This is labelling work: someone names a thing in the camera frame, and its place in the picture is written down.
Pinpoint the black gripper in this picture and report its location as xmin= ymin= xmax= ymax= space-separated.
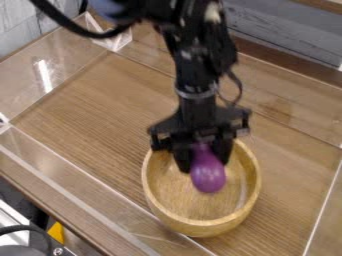
xmin=148 ymin=96 xmax=251 ymax=173

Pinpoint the purple toy eggplant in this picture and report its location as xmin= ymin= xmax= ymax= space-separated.
xmin=190 ymin=144 xmax=226 ymax=193

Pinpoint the brown wooden bowl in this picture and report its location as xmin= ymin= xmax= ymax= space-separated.
xmin=142 ymin=140 xmax=262 ymax=237

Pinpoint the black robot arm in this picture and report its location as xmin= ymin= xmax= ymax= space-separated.
xmin=90 ymin=0 xmax=251 ymax=173

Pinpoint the black cable bottom left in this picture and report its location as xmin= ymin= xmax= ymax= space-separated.
xmin=0 ymin=224 xmax=54 ymax=256

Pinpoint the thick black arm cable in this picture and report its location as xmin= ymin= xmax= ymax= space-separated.
xmin=28 ymin=0 xmax=135 ymax=39

